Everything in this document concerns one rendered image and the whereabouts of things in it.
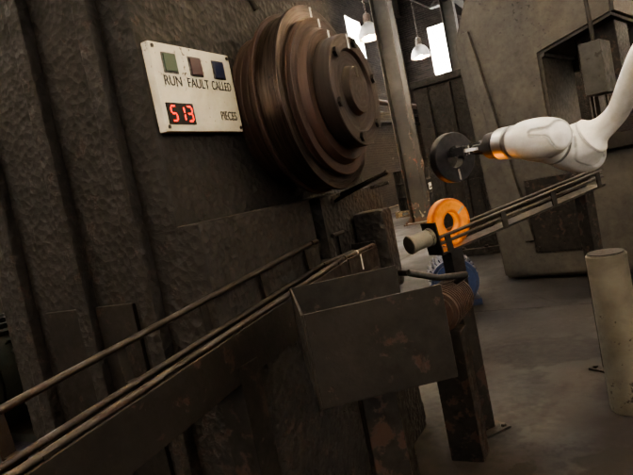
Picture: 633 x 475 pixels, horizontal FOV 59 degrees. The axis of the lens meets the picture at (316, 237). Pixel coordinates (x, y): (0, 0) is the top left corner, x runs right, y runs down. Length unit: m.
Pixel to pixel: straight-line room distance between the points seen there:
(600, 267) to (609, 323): 0.18
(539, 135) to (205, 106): 0.81
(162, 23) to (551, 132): 0.94
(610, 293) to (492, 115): 2.36
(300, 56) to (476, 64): 2.90
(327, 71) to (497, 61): 2.88
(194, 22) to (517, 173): 3.06
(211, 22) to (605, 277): 1.37
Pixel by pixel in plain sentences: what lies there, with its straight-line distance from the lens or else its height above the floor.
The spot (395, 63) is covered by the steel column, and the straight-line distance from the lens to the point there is 10.55.
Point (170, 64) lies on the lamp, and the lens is 1.23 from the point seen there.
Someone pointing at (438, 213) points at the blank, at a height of 0.74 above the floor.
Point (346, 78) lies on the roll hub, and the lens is 1.42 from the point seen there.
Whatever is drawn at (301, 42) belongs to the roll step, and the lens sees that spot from 1.40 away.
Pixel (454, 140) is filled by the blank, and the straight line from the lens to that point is 1.82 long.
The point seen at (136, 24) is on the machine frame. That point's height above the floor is 1.28.
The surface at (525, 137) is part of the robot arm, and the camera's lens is 1.54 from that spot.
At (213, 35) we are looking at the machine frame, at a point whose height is 1.29.
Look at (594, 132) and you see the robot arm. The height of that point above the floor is 0.89.
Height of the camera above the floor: 0.88
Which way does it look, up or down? 4 degrees down
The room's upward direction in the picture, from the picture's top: 12 degrees counter-clockwise
